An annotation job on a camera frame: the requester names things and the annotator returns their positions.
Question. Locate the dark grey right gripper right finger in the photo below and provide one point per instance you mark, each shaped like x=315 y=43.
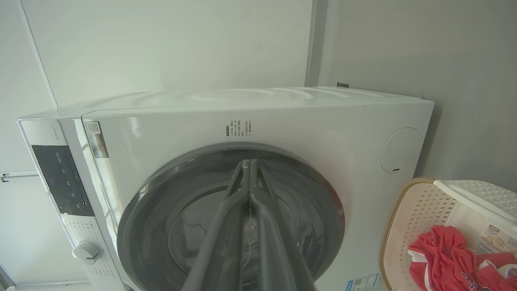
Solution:
x=278 y=258

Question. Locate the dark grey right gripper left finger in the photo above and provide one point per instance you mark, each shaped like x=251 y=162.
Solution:
x=220 y=242

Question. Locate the cream plastic laundry basket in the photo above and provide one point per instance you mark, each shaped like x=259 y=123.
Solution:
x=420 y=210

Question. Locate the printed paper instruction sheet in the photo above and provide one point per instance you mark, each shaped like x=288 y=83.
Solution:
x=497 y=239

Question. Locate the round dark washing machine door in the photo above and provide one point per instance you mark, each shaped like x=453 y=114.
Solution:
x=161 y=226

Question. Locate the blue energy label sticker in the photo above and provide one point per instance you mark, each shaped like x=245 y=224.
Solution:
x=362 y=282

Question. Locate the white washer control knob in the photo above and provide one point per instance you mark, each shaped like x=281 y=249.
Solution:
x=87 y=253

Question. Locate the white front-load washing machine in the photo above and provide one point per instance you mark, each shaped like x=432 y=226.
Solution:
x=307 y=121

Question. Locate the silver sticker on washer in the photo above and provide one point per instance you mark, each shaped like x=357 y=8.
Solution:
x=97 y=139

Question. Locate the round white filter cover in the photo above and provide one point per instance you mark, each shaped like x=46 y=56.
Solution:
x=400 y=150

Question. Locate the red and white garment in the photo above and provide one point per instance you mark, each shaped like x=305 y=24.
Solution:
x=444 y=258

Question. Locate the black washer control panel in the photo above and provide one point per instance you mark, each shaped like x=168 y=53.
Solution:
x=62 y=182

